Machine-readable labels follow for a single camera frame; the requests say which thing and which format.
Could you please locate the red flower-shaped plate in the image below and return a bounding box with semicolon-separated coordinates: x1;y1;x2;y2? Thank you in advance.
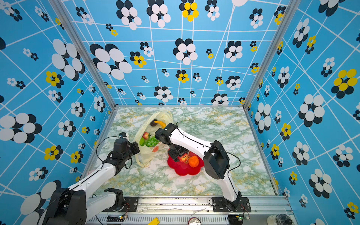
167;152;204;176

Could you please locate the aluminium corner post left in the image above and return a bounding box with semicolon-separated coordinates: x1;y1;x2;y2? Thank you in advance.
47;0;116;109

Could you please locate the aluminium corner post right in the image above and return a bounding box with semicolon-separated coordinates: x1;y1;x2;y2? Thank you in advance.
243;0;302;109

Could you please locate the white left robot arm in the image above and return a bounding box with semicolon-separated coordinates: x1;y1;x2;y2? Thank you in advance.
38;138;140;225

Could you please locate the aluminium corner post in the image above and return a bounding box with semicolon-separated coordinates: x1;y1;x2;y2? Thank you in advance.
243;0;302;109
47;0;116;109

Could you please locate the red fruit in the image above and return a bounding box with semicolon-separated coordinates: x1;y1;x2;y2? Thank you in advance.
178;153;191;164

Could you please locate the green apple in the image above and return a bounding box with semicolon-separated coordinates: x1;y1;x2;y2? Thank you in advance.
139;137;146;146

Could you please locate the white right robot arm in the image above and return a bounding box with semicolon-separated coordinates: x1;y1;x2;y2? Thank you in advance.
160;124;242;212

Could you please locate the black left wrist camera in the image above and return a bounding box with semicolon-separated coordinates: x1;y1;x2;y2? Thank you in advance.
112;132;131;160

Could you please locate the orange tangerine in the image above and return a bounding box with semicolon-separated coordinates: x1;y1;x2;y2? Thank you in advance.
188;156;200;168

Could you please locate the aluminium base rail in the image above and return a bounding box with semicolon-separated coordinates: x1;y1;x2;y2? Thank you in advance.
85;196;298;225

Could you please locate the dark purple fruit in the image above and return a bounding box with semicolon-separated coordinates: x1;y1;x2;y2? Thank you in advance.
150;119;158;127

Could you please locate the metal can top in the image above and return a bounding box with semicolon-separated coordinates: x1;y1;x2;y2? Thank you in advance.
187;217;202;225

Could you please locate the translucent printed plastic bag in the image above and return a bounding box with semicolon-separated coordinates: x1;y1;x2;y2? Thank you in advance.
134;111;173;167

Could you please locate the yellow banana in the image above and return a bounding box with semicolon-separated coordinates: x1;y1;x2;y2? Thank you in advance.
154;121;167;129

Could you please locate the green grape bunch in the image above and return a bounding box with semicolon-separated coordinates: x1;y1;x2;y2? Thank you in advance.
145;136;159;147

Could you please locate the yellow tag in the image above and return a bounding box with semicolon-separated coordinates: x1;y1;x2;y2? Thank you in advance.
148;217;160;225

